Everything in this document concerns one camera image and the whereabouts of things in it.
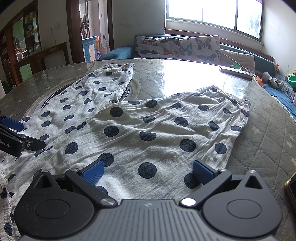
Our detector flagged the flat white tray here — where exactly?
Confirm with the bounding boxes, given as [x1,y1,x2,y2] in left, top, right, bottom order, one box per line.
[219,66,253,80]

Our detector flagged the round built-in cooktop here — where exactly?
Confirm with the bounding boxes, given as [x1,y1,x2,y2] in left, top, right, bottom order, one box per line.
[35,78,142,112]

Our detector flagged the beige cushion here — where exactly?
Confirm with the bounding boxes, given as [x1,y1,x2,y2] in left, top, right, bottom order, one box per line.
[220,48,255,76]

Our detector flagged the white polka-dot pants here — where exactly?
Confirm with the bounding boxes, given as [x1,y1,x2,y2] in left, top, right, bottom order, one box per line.
[0,63,251,238]

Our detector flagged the grey stuffed toy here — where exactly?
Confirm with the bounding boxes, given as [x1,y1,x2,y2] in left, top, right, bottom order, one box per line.
[262,71,282,89]

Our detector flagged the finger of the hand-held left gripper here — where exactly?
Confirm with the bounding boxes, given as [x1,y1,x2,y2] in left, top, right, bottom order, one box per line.
[0,112,25,133]
[22,135,47,153]

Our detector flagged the wooden counter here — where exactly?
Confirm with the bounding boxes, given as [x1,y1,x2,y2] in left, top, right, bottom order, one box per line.
[13,42,70,78]

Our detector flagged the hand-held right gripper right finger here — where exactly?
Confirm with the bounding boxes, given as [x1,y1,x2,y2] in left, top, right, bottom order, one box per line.
[179,159,267,207]

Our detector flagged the small blue cabinet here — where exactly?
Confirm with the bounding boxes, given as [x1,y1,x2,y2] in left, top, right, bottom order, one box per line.
[82,36,98,62]

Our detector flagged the butterfly print cushion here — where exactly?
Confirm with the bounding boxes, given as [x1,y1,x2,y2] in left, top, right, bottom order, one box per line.
[134,35,222,62]

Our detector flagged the window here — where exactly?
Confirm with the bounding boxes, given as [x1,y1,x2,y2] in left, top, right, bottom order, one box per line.
[165,0,265,42]

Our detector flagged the smartphone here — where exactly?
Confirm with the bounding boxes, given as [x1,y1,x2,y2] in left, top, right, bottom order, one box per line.
[284,171,296,205]

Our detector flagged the wooden shelf unit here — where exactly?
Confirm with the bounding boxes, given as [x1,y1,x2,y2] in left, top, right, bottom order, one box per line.
[0,0,42,87]

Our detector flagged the blue sofa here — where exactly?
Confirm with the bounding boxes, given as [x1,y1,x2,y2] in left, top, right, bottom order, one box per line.
[96,34,296,109]

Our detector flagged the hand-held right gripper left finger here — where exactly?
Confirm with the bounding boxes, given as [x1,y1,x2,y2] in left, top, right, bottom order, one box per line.
[32,159,118,207]

